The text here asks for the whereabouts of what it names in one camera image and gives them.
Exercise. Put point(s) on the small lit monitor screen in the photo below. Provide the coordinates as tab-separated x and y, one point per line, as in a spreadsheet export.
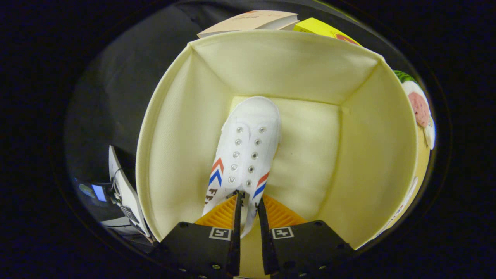
99	192

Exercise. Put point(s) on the watermelon slice plush toy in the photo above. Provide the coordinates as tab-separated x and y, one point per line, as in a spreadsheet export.
418	104

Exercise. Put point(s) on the small white plush toy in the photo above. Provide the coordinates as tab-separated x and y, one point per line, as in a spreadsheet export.
431	133

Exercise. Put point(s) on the yellow book with red circle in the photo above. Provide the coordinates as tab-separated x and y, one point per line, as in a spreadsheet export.
321	29

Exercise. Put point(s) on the cream fabric storage box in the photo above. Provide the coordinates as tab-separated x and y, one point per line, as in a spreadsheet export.
310	147

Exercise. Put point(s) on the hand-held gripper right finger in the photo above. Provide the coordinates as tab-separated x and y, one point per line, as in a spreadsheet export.
264	236

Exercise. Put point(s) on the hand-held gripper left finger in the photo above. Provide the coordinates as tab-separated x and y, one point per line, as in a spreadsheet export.
237	232

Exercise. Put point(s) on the beige book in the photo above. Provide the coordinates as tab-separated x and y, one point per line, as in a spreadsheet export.
252	21

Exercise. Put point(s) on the white striped canvas shoe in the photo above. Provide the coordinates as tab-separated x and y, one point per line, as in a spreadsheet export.
248	139

